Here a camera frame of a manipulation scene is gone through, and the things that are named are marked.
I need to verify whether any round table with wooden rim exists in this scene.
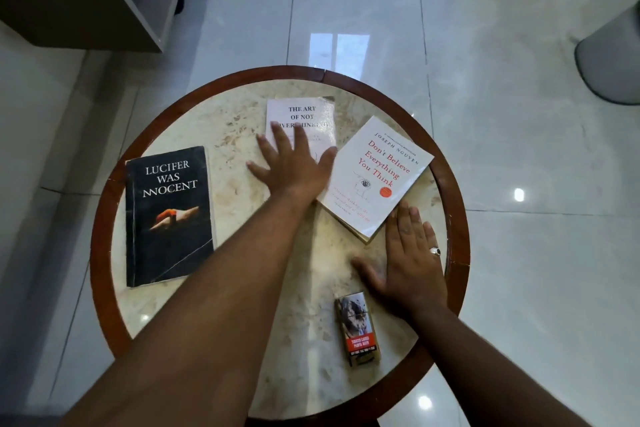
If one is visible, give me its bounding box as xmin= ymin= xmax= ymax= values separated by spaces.
xmin=90 ymin=65 xmax=471 ymax=427

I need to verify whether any person's right hand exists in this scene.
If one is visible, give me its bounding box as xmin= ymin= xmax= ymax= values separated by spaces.
xmin=351 ymin=201 xmax=448 ymax=322

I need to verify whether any cigarette pack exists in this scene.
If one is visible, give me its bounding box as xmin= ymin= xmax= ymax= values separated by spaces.
xmin=334 ymin=292 xmax=382 ymax=368

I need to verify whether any small white paperback book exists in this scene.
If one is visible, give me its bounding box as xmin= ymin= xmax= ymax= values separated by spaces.
xmin=265 ymin=96 xmax=338 ymax=164

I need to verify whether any white book with red print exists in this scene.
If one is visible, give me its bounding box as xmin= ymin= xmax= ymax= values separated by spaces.
xmin=316 ymin=115 xmax=435 ymax=244

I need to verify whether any person's left hand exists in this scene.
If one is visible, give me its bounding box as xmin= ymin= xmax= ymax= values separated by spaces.
xmin=246 ymin=121 xmax=338 ymax=204

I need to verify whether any grey round bin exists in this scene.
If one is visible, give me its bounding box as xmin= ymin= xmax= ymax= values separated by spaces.
xmin=574 ymin=4 xmax=640 ymax=106

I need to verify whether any person's left forearm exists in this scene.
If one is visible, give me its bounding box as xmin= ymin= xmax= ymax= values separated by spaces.
xmin=60 ymin=191 xmax=321 ymax=427

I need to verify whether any person's right forearm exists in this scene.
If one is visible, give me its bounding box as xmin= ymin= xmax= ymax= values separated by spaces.
xmin=407 ymin=304 xmax=596 ymax=427

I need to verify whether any black paperback book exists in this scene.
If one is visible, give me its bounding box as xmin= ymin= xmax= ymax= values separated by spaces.
xmin=125 ymin=145 xmax=217 ymax=288

